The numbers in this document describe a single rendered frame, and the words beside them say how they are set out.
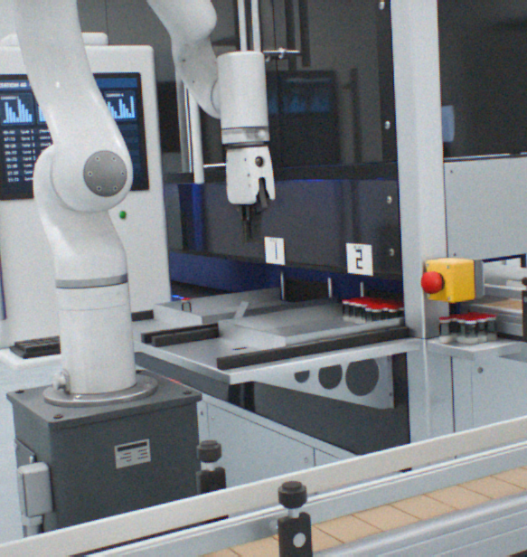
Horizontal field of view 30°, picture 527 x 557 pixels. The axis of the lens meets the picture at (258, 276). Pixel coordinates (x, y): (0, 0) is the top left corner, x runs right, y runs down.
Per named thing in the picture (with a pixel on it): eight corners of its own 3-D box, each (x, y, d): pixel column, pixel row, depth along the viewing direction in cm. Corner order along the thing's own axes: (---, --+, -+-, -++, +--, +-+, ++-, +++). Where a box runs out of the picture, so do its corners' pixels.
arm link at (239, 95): (211, 130, 175) (235, 127, 167) (205, 56, 173) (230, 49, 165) (251, 128, 179) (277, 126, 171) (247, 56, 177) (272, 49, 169)
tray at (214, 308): (279, 300, 241) (278, 287, 241) (338, 311, 219) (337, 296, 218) (154, 318, 225) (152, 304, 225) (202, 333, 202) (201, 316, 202)
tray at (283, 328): (357, 316, 212) (356, 299, 211) (434, 329, 189) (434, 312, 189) (219, 337, 195) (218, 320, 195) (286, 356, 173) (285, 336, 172)
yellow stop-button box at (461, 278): (456, 295, 180) (455, 256, 179) (484, 298, 174) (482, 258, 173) (425, 299, 177) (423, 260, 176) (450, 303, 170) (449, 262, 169)
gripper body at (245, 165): (278, 137, 170) (282, 202, 171) (249, 140, 179) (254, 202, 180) (240, 139, 166) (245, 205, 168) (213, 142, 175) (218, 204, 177)
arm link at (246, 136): (278, 126, 170) (279, 143, 171) (254, 128, 178) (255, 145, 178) (236, 127, 166) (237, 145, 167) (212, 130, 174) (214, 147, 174)
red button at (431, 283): (435, 291, 176) (434, 269, 175) (449, 293, 172) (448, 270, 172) (418, 293, 174) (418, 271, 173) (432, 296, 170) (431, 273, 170)
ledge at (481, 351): (484, 340, 186) (483, 330, 186) (532, 349, 175) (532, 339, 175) (427, 350, 179) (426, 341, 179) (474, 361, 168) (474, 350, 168)
